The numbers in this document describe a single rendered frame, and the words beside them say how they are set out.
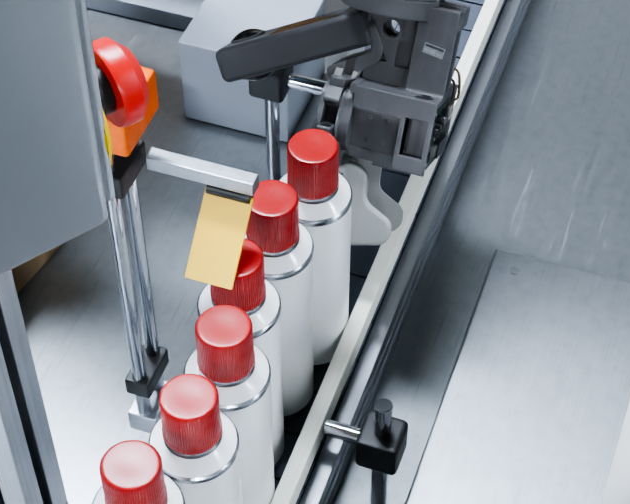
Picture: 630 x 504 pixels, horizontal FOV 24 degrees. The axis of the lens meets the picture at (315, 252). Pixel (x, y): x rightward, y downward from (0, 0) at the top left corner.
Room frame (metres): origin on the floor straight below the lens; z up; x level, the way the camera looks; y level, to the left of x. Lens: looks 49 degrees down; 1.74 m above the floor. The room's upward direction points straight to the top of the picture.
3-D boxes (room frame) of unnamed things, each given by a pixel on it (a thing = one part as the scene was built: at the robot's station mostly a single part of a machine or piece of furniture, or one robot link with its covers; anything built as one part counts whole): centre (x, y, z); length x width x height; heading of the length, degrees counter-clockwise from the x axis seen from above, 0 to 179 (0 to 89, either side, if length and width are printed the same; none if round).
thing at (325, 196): (0.66, 0.00, 0.98); 0.05 x 0.05 x 0.20
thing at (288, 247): (0.61, 0.03, 0.98); 0.05 x 0.05 x 0.20
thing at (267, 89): (0.86, 0.01, 0.91); 0.07 x 0.03 x 0.17; 71
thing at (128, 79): (0.45, 0.09, 1.32); 0.04 x 0.03 x 0.04; 36
